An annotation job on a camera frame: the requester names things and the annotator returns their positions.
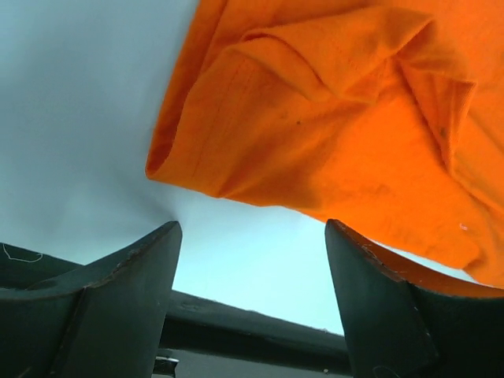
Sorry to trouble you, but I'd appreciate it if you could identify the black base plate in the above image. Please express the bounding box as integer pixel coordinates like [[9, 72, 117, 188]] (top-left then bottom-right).
[[0, 242, 351, 378]]

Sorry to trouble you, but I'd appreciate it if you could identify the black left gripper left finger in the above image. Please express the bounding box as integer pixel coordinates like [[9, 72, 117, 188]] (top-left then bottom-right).
[[1, 221, 182, 377]]

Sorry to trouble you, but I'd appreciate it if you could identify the orange t-shirt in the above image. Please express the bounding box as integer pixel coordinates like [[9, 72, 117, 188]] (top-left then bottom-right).
[[146, 1, 503, 287]]

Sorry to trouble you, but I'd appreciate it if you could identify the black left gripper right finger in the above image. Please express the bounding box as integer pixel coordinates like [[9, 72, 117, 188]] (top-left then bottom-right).
[[325, 220, 503, 377]]

